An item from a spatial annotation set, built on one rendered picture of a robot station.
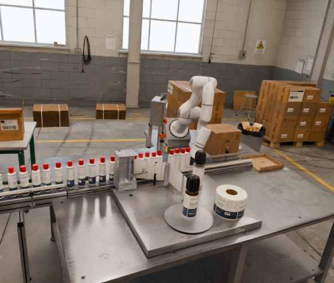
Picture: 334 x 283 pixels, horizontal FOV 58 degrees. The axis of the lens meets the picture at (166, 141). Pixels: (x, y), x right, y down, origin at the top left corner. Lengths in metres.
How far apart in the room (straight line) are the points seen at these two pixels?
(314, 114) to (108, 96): 4.61
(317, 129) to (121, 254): 5.32
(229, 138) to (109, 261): 1.69
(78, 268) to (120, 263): 0.21
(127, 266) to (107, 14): 6.38
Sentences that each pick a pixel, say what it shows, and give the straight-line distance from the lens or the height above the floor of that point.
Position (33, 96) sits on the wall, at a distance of 7.73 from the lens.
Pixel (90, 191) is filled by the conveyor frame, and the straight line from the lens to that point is 2.24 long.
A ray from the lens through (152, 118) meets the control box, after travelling 2.26.
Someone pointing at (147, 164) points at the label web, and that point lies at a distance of 2.22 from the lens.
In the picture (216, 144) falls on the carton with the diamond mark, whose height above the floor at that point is 1.01.
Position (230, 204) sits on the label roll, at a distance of 1.97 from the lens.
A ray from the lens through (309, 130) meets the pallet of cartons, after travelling 6.39.
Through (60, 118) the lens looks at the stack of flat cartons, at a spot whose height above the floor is 0.16.
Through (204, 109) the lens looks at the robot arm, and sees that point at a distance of 2.43.
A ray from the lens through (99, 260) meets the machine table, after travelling 1.73.
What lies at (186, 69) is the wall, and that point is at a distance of 7.95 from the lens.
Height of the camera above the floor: 2.00
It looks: 21 degrees down
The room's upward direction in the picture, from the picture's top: 5 degrees clockwise
